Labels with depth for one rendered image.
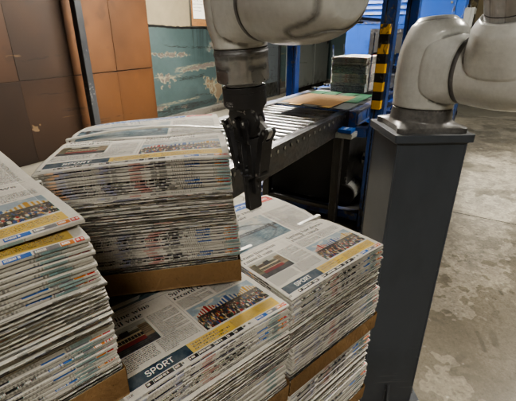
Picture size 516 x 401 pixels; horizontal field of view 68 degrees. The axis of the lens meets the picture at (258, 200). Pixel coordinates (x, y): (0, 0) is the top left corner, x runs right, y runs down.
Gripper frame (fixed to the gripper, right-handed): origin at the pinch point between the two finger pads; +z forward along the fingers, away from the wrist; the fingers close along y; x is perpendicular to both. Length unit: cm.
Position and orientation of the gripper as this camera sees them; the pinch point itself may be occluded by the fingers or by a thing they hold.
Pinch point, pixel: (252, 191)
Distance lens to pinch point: 74.7
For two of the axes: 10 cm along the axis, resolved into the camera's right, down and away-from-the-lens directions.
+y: 6.5, 2.9, -7.0
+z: 0.7, 9.0, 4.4
